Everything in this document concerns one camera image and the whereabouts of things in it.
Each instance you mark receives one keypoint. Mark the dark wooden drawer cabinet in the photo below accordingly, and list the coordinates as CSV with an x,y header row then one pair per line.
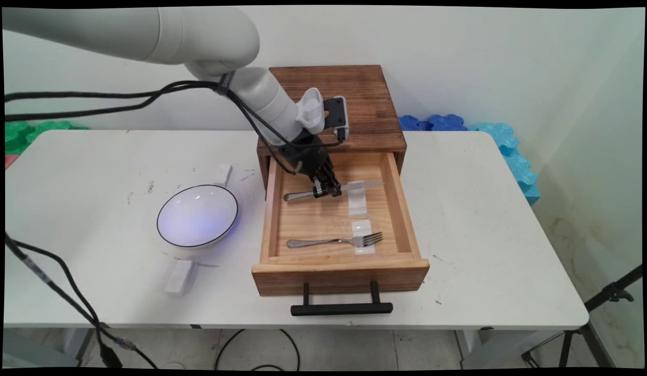
x,y
365,94

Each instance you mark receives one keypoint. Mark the white table leg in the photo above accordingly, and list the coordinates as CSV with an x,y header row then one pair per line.
x,y
72,339
480,350

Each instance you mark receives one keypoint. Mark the white cutlery rest block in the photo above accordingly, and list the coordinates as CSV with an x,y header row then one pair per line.
x,y
179,277
223,175
361,228
357,206

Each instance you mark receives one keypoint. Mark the blue foam mat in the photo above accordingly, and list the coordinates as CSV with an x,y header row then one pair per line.
x,y
448,122
412,123

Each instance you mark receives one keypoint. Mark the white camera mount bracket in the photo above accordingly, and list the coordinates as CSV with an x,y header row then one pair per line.
x,y
310,109

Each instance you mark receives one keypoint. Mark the light wooden drawer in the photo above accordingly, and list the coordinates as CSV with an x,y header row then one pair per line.
x,y
313,224

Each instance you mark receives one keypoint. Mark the green foam mat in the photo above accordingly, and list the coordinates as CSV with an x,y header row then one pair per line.
x,y
18,136
52,126

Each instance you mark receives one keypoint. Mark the cyan foam mat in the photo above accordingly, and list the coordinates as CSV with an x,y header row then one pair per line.
x,y
511,151

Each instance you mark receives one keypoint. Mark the white bowl with black rim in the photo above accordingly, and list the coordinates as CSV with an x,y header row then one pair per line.
x,y
198,215

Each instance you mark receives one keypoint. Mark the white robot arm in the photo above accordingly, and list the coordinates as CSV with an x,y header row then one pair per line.
x,y
119,31

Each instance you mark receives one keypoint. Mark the silver table knife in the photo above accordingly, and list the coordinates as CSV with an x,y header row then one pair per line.
x,y
365,185

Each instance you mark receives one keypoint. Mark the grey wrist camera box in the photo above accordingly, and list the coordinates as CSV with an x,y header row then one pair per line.
x,y
336,117

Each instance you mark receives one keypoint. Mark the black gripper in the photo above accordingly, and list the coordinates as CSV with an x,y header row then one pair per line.
x,y
308,154

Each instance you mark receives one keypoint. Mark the black tripod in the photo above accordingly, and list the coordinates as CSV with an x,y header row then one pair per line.
x,y
611,292

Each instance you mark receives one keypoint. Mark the red foam mat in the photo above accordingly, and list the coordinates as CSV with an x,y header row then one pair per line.
x,y
10,161

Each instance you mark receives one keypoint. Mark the silver fork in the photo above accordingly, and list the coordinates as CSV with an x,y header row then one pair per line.
x,y
313,243

